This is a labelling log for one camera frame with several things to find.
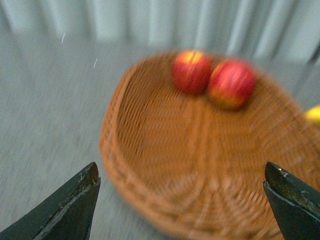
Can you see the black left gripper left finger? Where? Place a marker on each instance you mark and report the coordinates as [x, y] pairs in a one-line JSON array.
[[67, 214]]

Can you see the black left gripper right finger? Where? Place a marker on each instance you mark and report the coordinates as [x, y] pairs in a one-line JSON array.
[[295, 204]]

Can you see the yellow banana front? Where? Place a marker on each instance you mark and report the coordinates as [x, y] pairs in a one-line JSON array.
[[313, 115]]

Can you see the brown wicker basket left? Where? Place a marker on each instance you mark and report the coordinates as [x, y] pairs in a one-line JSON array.
[[196, 171]]

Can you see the dark red apple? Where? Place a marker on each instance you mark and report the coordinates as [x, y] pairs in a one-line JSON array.
[[232, 83]]

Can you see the red apple with yellow top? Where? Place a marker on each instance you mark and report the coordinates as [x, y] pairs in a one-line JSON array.
[[191, 71]]

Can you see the white pleated curtain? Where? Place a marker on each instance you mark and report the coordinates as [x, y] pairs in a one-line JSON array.
[[254, 28]]

